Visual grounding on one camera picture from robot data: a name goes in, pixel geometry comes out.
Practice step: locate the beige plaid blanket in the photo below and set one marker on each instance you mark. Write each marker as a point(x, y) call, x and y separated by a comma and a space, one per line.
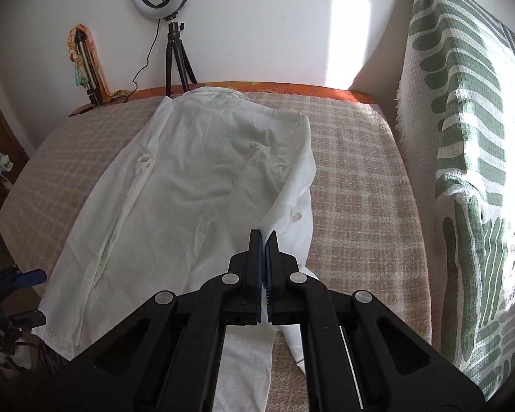
point(360, 189)

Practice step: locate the green and white patterned cushion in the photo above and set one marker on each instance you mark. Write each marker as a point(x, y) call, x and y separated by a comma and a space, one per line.
point(455, 94)

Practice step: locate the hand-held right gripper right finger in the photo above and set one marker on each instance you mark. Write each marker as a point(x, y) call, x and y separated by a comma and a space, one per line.
point(271, 274)

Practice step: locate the white shirt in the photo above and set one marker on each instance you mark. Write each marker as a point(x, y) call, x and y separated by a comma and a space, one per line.
point(176, 189)

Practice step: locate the metal stand legs with scarf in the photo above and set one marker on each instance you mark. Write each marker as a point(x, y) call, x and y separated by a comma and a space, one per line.
point(95, 51)

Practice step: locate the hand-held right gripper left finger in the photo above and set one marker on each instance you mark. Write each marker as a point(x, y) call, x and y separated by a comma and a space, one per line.
point(257, 274)

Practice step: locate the orange patterned bed sheet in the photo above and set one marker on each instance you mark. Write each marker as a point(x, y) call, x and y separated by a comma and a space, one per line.
point(309, 91)

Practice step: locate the dark wooden furniture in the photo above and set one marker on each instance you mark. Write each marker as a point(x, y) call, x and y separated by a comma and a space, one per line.
point(0, 111)

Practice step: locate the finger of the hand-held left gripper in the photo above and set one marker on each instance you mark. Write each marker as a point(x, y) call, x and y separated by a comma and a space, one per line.
point(19, 322)
point(23, 277)

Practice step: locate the silver tripod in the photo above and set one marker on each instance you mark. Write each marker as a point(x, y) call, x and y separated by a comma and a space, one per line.
point(86, 68)

